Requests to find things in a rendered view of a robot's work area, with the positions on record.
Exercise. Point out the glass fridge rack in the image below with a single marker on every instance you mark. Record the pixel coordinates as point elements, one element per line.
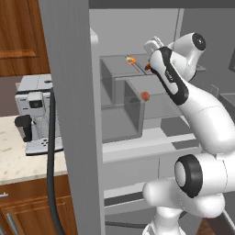
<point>122,65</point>

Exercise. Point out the reddish brown round food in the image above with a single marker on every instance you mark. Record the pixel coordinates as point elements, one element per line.
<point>144,96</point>

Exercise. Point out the grey fridge door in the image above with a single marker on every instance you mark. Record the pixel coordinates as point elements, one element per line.
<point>73,107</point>

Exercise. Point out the orange food piece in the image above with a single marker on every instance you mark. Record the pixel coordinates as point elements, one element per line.
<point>131,60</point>

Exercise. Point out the wooden drawer front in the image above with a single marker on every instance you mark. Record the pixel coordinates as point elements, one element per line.
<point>36,188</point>

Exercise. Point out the grey fridge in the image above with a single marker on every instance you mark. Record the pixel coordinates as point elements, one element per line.
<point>137,153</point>

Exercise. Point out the red-orange food piece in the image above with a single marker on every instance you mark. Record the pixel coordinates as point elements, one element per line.
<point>147,66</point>

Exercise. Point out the grey fridge door shelf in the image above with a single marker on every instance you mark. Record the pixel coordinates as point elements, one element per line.
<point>228,102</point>

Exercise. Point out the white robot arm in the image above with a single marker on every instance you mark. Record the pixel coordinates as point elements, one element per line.
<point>208,119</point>

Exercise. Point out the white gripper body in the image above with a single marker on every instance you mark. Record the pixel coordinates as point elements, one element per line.
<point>150,46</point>

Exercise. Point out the wooden wall cupboard door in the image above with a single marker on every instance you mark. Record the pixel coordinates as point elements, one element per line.
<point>21,33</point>

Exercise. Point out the wooden base cupboard door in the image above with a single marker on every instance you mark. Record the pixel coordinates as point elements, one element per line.
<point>39,217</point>

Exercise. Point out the white coffee machine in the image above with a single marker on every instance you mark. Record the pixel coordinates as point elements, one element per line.
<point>36,101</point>

